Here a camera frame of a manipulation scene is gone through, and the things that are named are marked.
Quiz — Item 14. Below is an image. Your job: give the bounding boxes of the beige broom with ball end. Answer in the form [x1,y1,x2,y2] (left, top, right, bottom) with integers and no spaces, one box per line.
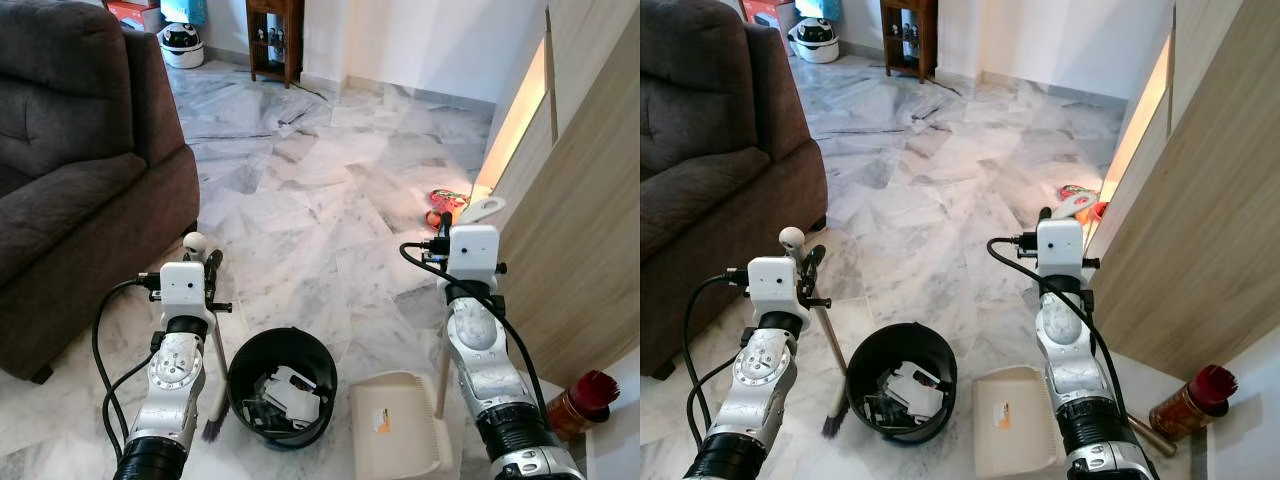
[184,232,231,444]
[779,227,851,441]

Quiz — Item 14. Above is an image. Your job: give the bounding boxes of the beige long-handled dustpan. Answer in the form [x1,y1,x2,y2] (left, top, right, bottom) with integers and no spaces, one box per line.
[349,197,507,480]
[973,192,1099,480]

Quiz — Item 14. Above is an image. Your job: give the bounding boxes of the red orange floor item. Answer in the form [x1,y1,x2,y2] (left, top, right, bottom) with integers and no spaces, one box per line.
[425,188,471,229]
[1058,184,1109,226]

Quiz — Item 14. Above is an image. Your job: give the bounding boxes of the black round bucket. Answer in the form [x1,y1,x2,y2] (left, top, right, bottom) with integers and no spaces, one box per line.
[846,322,959,446]
[228,327,339,450]

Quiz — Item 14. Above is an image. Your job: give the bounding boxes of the white paper trash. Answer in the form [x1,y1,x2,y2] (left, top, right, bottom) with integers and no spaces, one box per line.
[885,362,946,421]
[262,366,323,423]

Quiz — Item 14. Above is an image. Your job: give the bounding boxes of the light wooden cabinet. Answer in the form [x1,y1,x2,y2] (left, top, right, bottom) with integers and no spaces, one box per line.
[1085,0,1280,381]
[470,0,641,389]

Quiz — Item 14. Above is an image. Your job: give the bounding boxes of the dark brown fabric sofa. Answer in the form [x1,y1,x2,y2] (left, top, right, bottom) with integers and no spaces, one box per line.
[0,0,201,384]
[640,0,829,379]

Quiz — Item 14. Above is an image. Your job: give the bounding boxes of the dark wooden side table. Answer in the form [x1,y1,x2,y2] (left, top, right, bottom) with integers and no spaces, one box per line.
[880,0,939,83]
[245,0,306,89]

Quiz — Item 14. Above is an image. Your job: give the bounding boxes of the red-lidded brown jar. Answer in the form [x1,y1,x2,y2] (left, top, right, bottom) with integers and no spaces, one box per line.
[547,370,621,443]
[1148,364,1239,441]

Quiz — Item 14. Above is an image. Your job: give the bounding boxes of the white round appliance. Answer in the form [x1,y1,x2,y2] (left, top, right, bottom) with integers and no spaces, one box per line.
[160,22,206,69]
[788,18,841,64]

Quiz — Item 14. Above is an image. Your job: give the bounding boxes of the wooden stick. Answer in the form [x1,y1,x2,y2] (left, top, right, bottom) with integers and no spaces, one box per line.
[1125,412,1179,459]

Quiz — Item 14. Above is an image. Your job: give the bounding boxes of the red box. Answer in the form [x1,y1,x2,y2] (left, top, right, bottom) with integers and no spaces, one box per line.
[103,0,163,33]
[742,0,799,29]

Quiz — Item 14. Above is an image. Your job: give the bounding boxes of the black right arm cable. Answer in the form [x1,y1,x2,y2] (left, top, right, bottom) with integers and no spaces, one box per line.
[987,232,1126,401]
[400,237,546,401]

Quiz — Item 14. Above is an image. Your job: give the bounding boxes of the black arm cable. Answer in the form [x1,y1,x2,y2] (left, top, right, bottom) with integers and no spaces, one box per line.
[400,237,546,401]
[987,232,1126,401]
[92,272,166,466]
[682,266,753,451]

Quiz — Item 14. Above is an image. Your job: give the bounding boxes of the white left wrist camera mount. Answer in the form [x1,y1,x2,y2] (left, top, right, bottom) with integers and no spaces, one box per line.
[748,257,803,331]
[160,262,214,333]

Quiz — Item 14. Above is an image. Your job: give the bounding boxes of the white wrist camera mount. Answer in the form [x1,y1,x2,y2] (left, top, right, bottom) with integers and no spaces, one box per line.
[160,262,214,333]
[1036,218,1087,281]
[748,257,803,331]
[447,225,501,293]

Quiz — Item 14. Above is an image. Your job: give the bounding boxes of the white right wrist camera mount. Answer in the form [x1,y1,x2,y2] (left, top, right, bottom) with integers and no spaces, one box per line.
[447,225,501,293]
[1036,218,1087,281]

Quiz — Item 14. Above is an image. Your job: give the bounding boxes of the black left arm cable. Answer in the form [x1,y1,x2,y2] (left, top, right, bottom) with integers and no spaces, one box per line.
[92,272,166,466]
[682,266,753,451]

